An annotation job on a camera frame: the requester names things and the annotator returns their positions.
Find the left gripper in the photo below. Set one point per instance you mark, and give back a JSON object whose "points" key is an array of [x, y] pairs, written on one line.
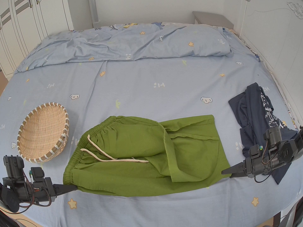
{"points": [[42, 190]]}

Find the bed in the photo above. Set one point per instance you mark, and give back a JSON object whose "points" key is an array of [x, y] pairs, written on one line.
{"points": [[151, 91]]}

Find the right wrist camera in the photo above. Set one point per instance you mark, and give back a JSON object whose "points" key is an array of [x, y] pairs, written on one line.
{"points": [[254, 151]]}

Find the pale blue quilt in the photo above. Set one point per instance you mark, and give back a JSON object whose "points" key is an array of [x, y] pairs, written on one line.
{"points": [[142, 46]]}

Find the grey vertical pipe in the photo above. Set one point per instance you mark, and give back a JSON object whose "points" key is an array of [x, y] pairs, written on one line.
{"points": [[92, 3]]}

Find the white wardrobe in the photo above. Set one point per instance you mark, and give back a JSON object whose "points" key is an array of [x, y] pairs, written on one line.
{"points": [[23, 20]]}

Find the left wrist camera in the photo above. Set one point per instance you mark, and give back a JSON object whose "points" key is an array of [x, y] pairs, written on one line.
{"points": [[37, 174]]}

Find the dark blue garment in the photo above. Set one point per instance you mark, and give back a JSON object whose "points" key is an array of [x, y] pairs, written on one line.
{"points": [[251, 117]]}

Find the green shorts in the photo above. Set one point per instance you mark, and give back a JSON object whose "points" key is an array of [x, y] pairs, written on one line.
{"points": [[142, 150]]}

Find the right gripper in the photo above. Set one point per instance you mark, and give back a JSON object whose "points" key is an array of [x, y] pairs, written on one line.
{"points": [[258, 167]]}

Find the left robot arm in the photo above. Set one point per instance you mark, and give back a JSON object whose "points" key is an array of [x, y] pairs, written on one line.
{"points": [[13, 167]]}

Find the grey bedside table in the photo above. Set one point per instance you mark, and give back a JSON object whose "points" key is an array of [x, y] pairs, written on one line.
{"points": [[210, 18]]}

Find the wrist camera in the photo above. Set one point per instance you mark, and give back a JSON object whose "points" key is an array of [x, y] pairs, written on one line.
{"points": [[37, 174], [254, 151]]}

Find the round woven basket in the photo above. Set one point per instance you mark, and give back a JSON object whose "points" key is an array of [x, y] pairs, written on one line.
{"points": [[42, 131]]}

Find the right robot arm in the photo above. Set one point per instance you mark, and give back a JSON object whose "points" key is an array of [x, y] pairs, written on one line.
{"points": [[288, 150]]}

